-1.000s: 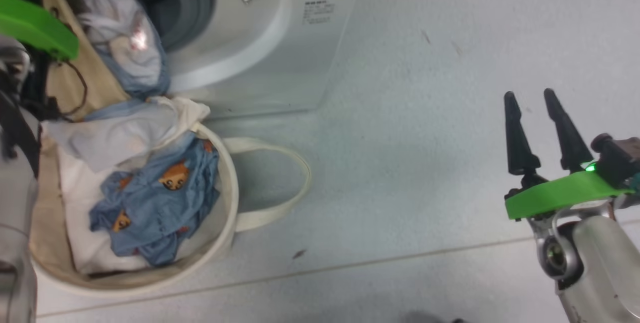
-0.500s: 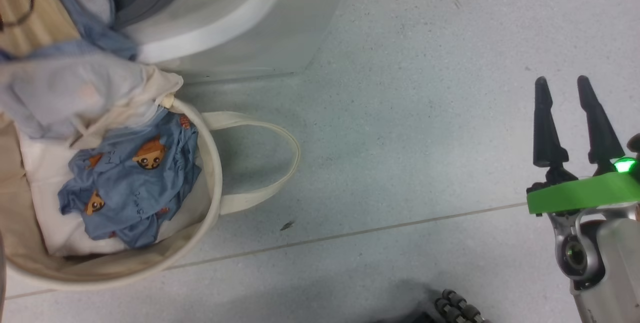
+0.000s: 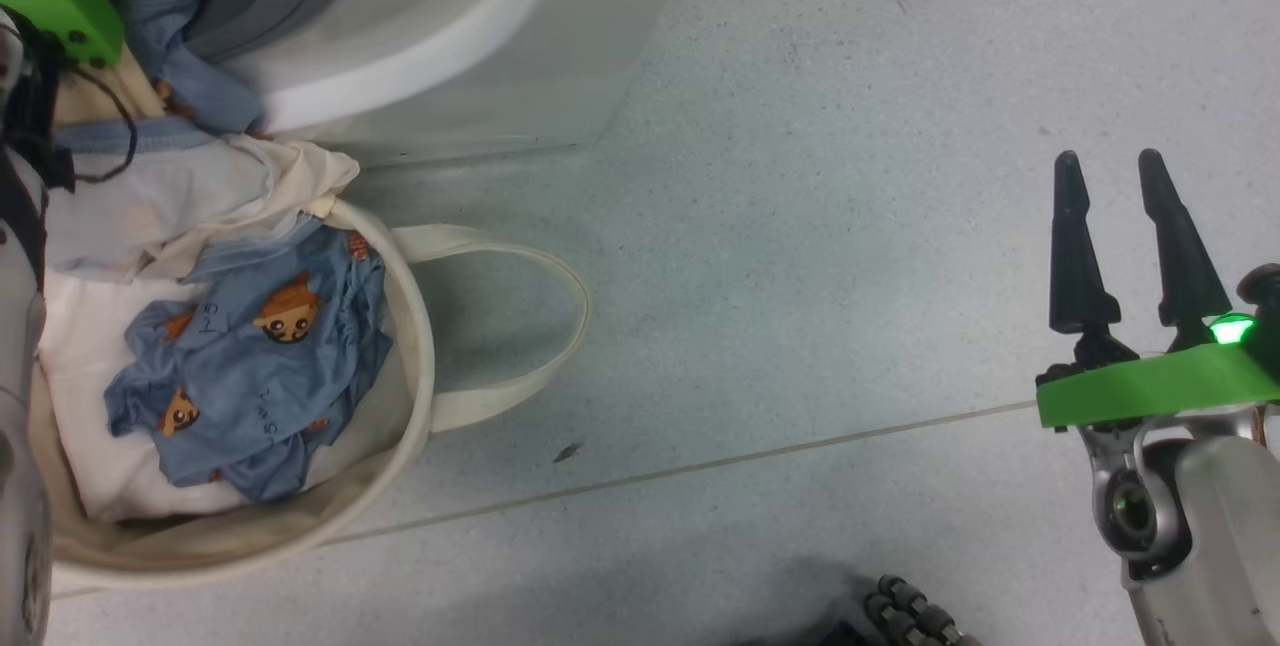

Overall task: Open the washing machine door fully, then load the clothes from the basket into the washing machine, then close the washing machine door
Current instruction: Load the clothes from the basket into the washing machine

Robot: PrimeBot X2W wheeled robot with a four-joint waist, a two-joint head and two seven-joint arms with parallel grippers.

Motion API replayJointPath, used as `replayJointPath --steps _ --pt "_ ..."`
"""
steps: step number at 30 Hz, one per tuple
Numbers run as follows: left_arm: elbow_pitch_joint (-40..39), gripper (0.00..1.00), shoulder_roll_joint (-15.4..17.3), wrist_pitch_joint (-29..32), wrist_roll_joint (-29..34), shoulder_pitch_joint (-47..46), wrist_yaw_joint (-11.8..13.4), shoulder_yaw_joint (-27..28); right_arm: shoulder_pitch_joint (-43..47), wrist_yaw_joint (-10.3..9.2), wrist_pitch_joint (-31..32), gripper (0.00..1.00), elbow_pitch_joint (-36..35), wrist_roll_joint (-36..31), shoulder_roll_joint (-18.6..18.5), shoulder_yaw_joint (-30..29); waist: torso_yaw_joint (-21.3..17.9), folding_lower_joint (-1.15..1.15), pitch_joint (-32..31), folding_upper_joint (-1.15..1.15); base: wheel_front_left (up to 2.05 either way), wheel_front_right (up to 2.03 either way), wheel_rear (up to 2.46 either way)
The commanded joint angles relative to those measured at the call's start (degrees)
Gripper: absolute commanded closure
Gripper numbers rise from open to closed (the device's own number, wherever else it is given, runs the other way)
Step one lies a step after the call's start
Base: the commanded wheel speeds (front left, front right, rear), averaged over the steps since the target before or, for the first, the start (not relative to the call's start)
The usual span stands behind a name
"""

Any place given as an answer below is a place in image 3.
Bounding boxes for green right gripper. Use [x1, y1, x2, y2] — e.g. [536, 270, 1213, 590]
[1036, 148, 1280, 429]

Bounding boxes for pale cream and blue garment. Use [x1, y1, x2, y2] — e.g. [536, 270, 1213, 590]
[40, 0, 361, 285]

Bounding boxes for blue garment with orange print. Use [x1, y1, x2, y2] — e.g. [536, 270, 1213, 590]
[103, 224, 394, 504]

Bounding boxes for white front-load washing machine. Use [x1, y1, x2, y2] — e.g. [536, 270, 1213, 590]
[185, 0, 701, 167]

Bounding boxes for cream canvas laundry basket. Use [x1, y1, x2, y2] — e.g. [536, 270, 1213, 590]
[25, 196, 592, 592]

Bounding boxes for white liner bag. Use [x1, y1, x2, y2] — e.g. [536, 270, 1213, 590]
[38, 266, 401, 524]

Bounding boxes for thin black left gripper cable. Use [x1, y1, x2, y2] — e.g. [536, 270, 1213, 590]
[20, 21, 139, 187]

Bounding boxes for black corrugated cable conduit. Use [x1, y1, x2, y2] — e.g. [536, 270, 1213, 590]
[865, 575, 986, 646]

